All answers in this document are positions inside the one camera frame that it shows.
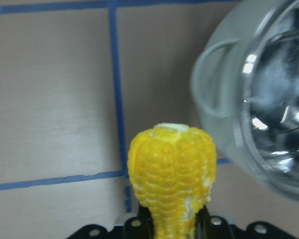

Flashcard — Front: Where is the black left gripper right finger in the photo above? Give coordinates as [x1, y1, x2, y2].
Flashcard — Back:
[194, 206, 229, 239]

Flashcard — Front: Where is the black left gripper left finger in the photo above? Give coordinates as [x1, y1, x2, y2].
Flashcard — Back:
[123, 205, 153, 239]

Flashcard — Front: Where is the yellow corn cob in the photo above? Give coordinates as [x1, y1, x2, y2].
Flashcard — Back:
[127, 123, 217, 239]

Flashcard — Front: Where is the sage green cooking pot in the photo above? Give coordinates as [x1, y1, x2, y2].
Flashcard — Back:
[190, 0, 299, 201]

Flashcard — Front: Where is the brown paper table cover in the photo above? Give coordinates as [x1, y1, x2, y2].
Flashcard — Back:
[0, 0, 299, 239]

